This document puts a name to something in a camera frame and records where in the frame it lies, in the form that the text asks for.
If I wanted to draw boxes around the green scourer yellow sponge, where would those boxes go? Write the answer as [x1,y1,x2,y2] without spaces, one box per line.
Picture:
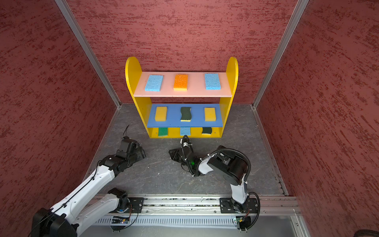
[158,127,168,137]

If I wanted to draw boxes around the blue cellulose sponge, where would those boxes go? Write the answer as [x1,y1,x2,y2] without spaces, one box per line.
[180,127,191,136]
[145,75,164,92]

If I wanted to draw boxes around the dark green wavy sponge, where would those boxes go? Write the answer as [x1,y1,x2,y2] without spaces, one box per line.
[180,107,192,122]
[202,127,213,135]

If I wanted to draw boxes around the plain yellow foam sponge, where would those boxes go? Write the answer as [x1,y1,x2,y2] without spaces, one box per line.
[155,106,168,122]

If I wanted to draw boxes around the yellow foam sponge front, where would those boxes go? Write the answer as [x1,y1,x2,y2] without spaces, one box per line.
[204,107,217,122]

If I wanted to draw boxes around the orange scourer yellow sponge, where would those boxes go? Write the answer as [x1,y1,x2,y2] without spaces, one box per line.
[173,74,189,91]

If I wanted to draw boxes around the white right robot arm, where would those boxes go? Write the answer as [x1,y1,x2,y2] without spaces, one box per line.
[169,145,251,213]

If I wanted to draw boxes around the yellow shelf with coloured boards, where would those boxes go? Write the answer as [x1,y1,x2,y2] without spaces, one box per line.
[125,57,239,138]

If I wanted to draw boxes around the left circuit board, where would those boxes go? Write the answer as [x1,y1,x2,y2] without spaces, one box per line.
[111,216,130,224]

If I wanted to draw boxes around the circuit board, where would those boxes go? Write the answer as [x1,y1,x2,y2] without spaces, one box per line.
[234,217,247,228]
[111,216,130,224]

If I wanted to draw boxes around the right circuit board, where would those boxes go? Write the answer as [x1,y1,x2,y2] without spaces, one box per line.
[234,217,247,228]

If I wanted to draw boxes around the aluminium corner profile left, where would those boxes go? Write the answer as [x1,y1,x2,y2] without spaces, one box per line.
[55,0,122,109]

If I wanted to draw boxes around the aluminium corner profile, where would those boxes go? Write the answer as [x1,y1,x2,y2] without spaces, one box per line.
[55,0,122,109]
[252,0,309,110]

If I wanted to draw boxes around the aluminium corner profile right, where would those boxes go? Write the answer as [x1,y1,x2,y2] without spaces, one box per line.
[252,0,309,110]

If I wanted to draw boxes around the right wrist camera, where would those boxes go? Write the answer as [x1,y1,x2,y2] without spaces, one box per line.
[182,142,192,149]

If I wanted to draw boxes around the perforated cable duct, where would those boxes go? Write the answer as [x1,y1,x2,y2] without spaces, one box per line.
[94,215,237,229]

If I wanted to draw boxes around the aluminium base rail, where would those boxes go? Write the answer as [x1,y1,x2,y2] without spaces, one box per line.
[88,194,300,215]

